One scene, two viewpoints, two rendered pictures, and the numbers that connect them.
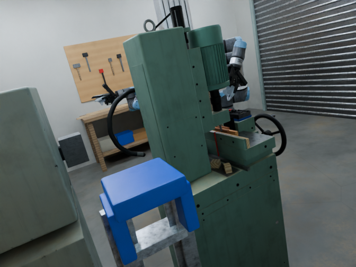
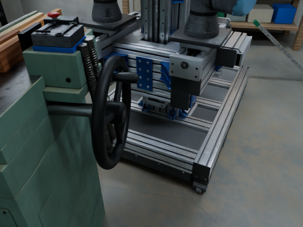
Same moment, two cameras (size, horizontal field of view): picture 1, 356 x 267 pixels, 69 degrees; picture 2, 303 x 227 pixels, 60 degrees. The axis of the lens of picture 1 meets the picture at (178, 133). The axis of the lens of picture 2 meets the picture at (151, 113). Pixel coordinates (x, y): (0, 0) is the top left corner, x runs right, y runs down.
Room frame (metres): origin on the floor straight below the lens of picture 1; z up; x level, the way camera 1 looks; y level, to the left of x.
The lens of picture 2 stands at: (1.14, -0.94, 1.20)
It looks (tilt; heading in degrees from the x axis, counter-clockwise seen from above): 36 degrees down; 34
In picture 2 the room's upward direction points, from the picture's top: straight up
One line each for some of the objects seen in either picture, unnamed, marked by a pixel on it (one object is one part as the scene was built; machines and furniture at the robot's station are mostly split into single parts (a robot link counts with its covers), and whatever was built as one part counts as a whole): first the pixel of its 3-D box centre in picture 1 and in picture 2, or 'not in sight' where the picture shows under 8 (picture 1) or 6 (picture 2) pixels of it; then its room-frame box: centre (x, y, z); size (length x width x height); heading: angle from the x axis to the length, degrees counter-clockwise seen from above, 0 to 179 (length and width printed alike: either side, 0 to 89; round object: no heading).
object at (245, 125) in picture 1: (239, 125); (64, 59); (1.54, -0.38, 0.91); 0.15 x 0.14 x 0.09; 26
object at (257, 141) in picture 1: (229, 136); (38, 72); (1.50, -0.31, 0.87); 0.61 x 0.30 x 0.06; 26
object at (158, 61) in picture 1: (168, 109); not in sight; (1.26, 0.02, 1.16); 0.22 x 0.22 x 0.72; 26
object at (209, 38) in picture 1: (208, 59); not in sight; (1.39, -0.24, 1.35); 0.18 x 0.18 x 0.31
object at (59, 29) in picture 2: (237, 114); (60, 31); (1.55, -0.38, 0.99); 0.13 x 0.11 x 0.06; 26
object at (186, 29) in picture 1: (178, 26); not in sight; (1.33, -0.12, 1.53); 0.08 x 0.08 x 0.17; 26
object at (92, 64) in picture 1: (131, 62); not in sight; (4.69, 0.51, 1.50); 2.00 x 0.04 x 0.90; 113
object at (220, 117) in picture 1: (215, 119); not in sight; (1.38, -0.22, 1.03); 0.14 x 0.07 x 0.09; 116
